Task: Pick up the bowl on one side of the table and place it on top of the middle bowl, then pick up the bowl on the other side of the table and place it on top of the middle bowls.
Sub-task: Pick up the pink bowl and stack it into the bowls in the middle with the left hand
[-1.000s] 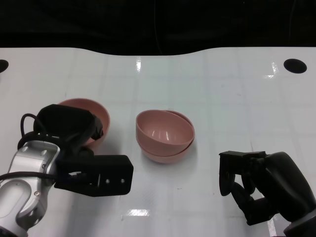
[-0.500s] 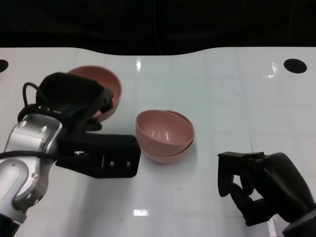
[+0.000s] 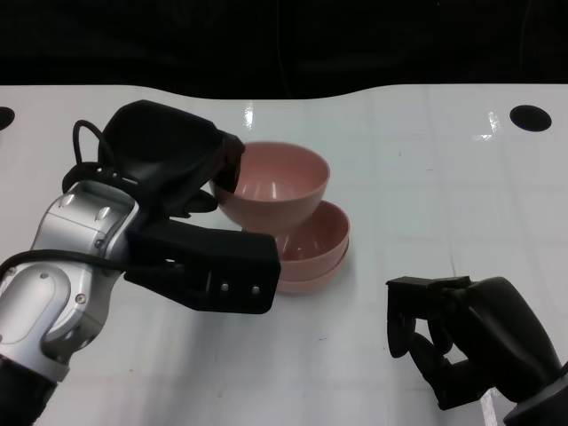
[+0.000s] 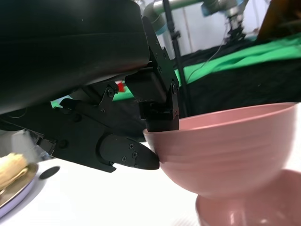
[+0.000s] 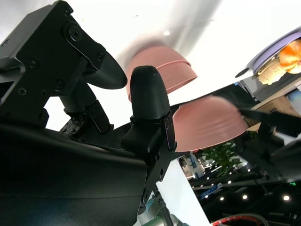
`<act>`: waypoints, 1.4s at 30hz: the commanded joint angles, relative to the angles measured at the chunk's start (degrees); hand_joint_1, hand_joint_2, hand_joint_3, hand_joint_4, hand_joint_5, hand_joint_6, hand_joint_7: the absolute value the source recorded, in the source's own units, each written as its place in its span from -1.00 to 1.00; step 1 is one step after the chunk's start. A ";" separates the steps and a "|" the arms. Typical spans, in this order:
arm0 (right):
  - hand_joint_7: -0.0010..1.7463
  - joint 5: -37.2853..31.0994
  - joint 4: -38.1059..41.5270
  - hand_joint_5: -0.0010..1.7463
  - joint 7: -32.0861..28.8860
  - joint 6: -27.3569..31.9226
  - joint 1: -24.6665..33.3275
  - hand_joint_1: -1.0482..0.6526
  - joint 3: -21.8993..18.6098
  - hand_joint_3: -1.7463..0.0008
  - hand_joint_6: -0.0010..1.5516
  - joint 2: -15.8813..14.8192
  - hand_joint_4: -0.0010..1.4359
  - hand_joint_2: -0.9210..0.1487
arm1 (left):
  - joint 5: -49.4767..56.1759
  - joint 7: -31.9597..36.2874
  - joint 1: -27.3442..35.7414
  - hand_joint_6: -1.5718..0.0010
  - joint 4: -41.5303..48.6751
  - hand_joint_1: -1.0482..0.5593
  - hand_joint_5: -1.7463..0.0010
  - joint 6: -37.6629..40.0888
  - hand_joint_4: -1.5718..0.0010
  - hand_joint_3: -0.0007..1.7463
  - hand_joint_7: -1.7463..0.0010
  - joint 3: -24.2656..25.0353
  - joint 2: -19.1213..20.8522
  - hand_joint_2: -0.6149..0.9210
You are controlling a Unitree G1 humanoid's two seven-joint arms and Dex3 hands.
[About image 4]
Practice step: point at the black tripod pole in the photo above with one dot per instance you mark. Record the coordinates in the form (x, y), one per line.
(175, 35)

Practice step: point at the lavender rimmed metal plate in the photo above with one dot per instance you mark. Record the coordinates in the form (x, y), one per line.
(21, 195)

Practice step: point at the small red object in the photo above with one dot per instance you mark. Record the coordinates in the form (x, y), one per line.
(121, 87)

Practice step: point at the black backdrop cloth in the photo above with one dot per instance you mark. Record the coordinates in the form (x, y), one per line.
(235, 94)

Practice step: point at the pink plastic bowl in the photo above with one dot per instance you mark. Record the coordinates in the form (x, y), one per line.
(258, 212)
(223, 153)

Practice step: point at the black round table grommet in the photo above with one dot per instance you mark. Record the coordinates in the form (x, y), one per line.
(49, 172)

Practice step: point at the grey industrial robot arm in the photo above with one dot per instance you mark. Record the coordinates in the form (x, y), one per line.
(155, 14)

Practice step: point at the beige bread roll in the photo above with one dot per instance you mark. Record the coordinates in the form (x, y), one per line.
(11, 167)

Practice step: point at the green backdrop cloth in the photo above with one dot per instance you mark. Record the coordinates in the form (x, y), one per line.
(247, 56)

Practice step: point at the brown wooden board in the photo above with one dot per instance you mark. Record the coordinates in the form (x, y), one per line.
(277, 16)

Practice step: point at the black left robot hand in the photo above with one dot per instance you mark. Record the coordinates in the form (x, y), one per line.
(58, 58)

